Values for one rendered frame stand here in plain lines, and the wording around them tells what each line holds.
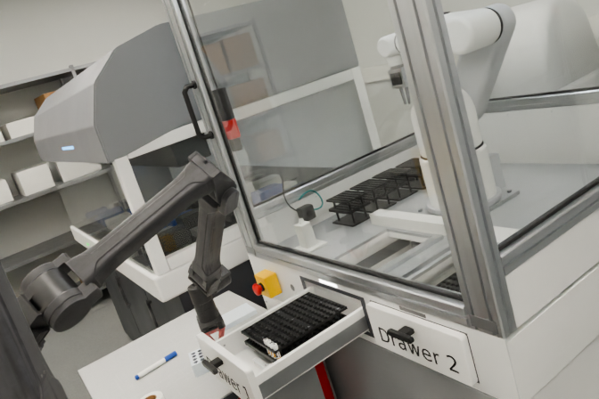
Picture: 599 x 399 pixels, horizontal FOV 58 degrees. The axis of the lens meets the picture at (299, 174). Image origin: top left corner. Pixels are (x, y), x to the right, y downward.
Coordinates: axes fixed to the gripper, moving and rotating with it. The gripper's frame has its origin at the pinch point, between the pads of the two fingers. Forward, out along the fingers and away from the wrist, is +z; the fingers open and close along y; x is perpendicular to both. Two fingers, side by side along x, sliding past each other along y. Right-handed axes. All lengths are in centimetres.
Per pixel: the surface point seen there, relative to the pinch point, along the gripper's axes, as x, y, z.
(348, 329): -29.2, -31.4, -6.0
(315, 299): -27.4, -15.9, -8.9
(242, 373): -1.8, -37.6, -10.6
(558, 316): -61, -67, -10
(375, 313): -35, -38, -10
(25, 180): 93, 338, -36
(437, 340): -40, -56, -9
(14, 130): 87, 341, -77
